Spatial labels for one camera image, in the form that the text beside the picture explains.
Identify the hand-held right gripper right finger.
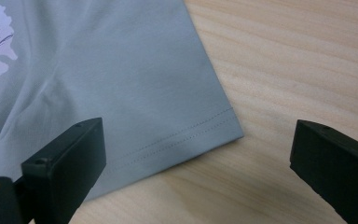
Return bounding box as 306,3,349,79
289,119,358,224

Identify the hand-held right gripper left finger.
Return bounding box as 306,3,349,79
21,117,107,224

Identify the light blue printed t-shirt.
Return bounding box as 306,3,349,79
0,0,245,202

